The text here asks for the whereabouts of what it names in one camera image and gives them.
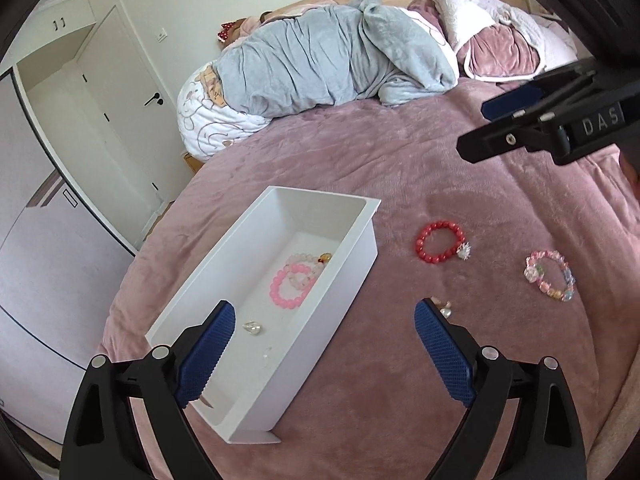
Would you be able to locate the red bead bracelet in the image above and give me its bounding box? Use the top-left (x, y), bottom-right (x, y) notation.
top-left (413, 220), bottom-right (468, 265)

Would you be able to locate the silver heart pearl pendant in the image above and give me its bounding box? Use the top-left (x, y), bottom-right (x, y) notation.
top-left (243, 321), bottom-right (262, 336)

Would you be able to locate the white jade bead bracelet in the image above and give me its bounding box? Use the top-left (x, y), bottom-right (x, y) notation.
top-left (283, 250), bottom-right (334, 290)

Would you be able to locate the white bedroom door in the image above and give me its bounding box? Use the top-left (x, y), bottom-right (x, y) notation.
top-left (78, 8), bottom-right (189, 202)

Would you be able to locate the person's hand holding gripper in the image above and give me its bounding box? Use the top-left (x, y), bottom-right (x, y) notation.
top-left (618, 150), bottom-right (640, 200)

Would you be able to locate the pink velvet pillow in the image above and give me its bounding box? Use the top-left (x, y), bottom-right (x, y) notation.
top-left (406, 0), bottom-right (542, 84)

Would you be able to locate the white lace pillow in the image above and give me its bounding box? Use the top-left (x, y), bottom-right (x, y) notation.
top-left (434, 0), bottom-right (578, 64)

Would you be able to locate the mauve plush bed blanket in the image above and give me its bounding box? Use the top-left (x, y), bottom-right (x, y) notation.
top-left (99, 79), bottom-right (639, 479)

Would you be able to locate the grey blue duvet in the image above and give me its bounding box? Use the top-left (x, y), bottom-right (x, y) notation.
top-left (214, 0), bottom-right (459, 118)

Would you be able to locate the small silver heart charm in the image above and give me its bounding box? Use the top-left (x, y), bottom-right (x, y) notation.
top-left (431, 297), bottom-right (452, 318)

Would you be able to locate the white plastic storage box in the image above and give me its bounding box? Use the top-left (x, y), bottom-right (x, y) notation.
top-left (145, 186), bottom-right (381, 444)

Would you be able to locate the white cartoon print quilt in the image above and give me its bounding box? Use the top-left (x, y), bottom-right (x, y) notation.
top-left (176, 63), bottom-right (271, 162)

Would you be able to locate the pastel multicolour bead bracelet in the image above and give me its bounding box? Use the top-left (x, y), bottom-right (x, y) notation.
top-left (523, 249), bottom-right (577, 302)

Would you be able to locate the pink bead bracelet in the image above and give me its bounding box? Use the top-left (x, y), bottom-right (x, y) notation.
top-left (268, 262), bottom-right (324, 310)

